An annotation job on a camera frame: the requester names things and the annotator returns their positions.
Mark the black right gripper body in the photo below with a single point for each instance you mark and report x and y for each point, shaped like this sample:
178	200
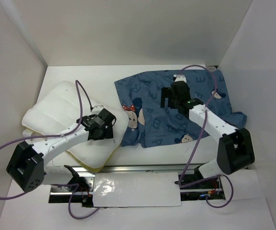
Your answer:
174	100

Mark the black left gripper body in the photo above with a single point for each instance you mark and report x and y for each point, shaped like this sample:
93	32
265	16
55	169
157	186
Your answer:
106	133

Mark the blue cartoon print pillowcase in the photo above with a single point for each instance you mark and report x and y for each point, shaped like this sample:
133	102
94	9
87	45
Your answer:
151	125

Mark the white pillow with yellow edge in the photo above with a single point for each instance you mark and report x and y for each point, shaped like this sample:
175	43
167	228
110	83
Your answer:
58	110

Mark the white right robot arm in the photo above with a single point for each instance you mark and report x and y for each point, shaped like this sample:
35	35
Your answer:
235	150

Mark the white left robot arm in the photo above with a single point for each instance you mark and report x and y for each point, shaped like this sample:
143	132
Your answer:
29	167

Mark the white cover sheet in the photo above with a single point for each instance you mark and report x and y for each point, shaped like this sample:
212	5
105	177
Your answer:
136	190

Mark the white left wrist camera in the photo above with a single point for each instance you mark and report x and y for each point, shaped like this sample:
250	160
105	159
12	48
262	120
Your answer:
97	109

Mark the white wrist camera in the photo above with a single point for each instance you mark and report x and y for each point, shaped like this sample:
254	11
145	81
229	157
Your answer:
97	109
179	77

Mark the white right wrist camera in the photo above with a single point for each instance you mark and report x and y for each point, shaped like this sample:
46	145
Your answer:
179	77

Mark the aluminium frame rail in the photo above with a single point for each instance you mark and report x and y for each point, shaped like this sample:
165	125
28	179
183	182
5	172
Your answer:
212	68

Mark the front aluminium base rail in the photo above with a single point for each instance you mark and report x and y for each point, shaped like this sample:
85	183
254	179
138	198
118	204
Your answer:
60	195

